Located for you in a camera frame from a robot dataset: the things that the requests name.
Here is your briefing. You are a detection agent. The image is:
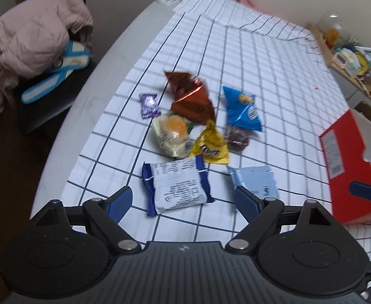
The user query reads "brown foil snack bag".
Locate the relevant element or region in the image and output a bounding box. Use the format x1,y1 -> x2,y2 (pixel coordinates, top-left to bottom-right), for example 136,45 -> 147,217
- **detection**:
165,71 -> 215,124

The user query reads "white blue snack packet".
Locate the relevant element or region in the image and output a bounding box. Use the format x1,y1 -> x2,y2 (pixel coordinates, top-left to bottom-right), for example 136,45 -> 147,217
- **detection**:
141,155 -> 214,217

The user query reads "light blue snack packet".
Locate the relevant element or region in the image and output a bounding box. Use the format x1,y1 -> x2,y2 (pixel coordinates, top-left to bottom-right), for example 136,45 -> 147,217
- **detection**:
227,165 -> 280,199

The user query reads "blue cookie packet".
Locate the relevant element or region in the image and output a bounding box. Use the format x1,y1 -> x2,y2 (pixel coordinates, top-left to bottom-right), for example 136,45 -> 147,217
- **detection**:
222,86 -> 262,132

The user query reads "purple candy wrapper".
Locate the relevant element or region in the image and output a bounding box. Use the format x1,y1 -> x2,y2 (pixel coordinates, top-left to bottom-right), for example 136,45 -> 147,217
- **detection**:
139,93 -> 161,119

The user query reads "white checkered tablecloth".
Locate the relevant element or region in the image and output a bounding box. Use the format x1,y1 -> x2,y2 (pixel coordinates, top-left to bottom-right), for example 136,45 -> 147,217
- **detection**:
59,0 -> 371,262

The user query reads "dark brown clear packet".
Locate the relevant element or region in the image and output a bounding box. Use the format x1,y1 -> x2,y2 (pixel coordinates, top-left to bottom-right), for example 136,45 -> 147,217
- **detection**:
224,126 -> 249,153

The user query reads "pink paper sheet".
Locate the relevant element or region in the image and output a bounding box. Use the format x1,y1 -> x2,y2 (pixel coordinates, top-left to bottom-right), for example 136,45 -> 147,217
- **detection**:
238,0 -> 256,10

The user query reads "red cardboard box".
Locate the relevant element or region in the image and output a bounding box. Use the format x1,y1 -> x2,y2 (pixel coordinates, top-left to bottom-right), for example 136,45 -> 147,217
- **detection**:
319,109 -> 371,225

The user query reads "yellow candy packet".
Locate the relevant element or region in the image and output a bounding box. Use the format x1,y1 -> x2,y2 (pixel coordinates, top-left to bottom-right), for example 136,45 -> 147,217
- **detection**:
188,119 -> 230,165

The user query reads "wooden shelf with clutter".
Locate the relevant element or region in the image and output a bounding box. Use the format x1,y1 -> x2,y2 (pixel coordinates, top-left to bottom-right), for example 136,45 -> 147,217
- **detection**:
306,12 -> 371,108

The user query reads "pink puffer jacket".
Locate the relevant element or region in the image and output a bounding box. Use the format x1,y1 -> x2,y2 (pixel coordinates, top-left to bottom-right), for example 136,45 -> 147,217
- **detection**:
0,0 -> 94,112

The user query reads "orange jelly snack packet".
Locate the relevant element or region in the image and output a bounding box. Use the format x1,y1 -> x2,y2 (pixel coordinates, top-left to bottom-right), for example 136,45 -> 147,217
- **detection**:
152,112 -> 194,159

